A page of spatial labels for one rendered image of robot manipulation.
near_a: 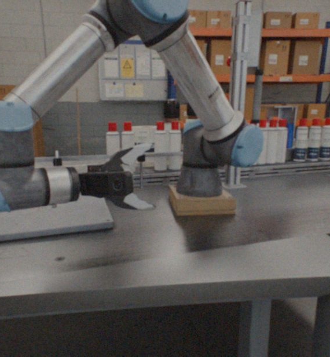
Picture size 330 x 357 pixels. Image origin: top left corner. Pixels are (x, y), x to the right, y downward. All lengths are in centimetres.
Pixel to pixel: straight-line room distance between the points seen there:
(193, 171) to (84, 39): 47
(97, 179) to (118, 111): 516
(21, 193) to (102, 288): 22
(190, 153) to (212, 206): 17
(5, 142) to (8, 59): 556
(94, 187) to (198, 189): 40
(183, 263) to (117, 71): 514
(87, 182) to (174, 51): 34
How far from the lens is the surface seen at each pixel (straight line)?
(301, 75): 562
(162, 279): 61
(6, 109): 58
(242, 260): 70
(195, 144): 92
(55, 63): 74
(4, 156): 58
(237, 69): 124
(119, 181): 58
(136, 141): 180
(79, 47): 76
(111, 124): 123
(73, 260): 70
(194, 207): 92
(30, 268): 70
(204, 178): 94
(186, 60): 73
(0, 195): 59
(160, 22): 68
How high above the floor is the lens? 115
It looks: 13 degrees down
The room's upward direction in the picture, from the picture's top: straight up
